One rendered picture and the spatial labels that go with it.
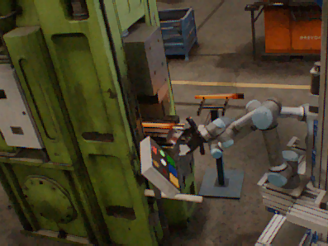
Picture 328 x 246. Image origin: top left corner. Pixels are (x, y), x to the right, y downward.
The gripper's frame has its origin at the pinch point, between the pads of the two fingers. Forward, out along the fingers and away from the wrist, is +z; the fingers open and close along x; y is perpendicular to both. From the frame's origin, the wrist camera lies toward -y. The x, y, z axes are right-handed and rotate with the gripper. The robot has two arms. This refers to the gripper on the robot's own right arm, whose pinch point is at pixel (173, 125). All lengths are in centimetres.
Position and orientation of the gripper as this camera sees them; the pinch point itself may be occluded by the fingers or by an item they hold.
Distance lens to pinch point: 303.6
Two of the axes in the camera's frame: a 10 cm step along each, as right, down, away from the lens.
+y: 1.7, 8.4, 5.2
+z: -9.2, -0.5, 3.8
